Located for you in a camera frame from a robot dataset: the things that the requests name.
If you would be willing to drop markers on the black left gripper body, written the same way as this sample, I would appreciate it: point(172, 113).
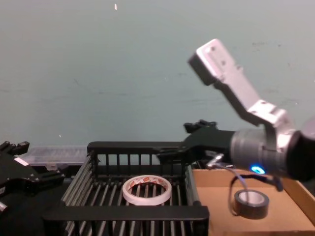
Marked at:
point(14, 178)

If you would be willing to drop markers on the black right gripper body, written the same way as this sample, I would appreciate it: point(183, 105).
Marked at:
point(211, 138)

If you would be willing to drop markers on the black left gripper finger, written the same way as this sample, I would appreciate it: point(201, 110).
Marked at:
point(51, 176)
point(17, 148)

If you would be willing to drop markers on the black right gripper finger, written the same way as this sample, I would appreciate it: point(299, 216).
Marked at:
point(200, 125)
point(172, 153)

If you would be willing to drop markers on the roll of white tape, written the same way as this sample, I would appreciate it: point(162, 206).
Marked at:
point(128, 194)

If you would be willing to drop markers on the roll of silver tape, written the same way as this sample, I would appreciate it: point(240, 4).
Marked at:
point(256, 209)

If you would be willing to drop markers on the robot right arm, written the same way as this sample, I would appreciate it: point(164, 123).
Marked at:
point(251, 150)

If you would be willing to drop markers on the clear plastic case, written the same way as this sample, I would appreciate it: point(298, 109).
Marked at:
point(54, 155)

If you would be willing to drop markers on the black rack with steel bars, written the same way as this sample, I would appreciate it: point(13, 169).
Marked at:
point(123, 147)

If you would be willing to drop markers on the shallow brown cardboard tray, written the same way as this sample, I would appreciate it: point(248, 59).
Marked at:
point(216, 209)

